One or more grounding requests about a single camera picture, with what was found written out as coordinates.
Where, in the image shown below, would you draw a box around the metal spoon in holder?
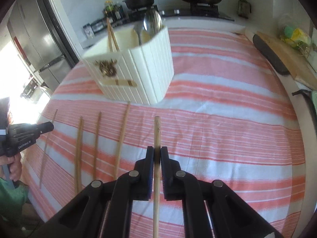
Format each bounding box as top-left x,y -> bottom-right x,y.
134,9 -> 162,46

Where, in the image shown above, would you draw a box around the pink striped tablecloth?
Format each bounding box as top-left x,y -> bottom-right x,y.
23,28 -> 305,237

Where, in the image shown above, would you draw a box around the wooden cutting board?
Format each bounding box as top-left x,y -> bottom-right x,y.
253,32 -> 316,90

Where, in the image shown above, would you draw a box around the black pot red lid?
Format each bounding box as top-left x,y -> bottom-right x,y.
124,0 -> 154,10

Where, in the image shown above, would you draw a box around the cream ribbed utensil holder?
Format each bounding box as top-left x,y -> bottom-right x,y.
82,26 -> 174,105

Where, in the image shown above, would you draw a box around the clear spice jar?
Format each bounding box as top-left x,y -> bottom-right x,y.
83,23 -> 95,39

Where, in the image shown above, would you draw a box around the green sleeve forearm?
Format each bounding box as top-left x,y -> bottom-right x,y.
0,178 -> 29,225

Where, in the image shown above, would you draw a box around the wooden chopstick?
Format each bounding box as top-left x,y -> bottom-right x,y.
92,112 -> 102,180
114,103 -> 131,180
153,116 -> 161,238
39,108 -> 59,189
74,117 -> 84,194

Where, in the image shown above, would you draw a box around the chopsticks inside holder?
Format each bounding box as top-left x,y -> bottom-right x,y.
106,17 -> 119,52

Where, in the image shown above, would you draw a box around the sauce bottles group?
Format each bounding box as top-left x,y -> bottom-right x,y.
103,0 -> 125,23

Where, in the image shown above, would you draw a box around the grey refrigerator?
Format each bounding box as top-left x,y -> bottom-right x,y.
7,0 -> 78,92

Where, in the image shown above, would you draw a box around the green cutting board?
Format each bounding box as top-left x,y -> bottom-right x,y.
292,89 -> 317,120

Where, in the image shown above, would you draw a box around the yellow green plastic bag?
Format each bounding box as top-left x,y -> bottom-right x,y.
280,25 -> 311,50

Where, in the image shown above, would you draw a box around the person's left hand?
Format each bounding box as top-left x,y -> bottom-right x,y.
0,153 -> 22,182

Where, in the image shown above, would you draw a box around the black gas stove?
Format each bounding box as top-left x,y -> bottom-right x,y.
127,4 -> 234,22

